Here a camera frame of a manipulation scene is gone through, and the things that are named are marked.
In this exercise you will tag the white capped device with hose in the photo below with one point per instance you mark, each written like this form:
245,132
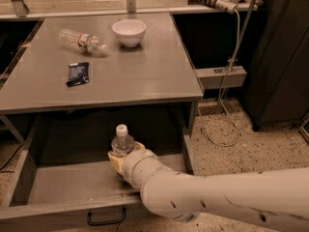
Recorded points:
223,5

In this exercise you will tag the black drawer handle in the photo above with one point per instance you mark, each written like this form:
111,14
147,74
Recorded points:
106,217

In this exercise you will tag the clear plastic bottle red label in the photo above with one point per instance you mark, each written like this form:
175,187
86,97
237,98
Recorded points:
83,42

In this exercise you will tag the grey cabinet table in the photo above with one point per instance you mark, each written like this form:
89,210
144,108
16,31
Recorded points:
155,71

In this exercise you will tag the white ceramic bowl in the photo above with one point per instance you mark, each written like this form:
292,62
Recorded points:
129,32

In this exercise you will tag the blue label plastic water bottle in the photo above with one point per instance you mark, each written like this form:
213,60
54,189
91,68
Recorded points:
123,143

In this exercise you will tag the dark blue snack packet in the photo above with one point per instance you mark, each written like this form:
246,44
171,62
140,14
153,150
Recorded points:
78,74

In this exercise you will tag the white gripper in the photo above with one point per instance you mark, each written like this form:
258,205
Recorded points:
131,167

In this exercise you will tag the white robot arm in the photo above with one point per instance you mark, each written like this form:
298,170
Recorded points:
277,199

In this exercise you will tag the open grey top drawer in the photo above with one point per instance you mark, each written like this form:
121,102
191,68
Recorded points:
64,173

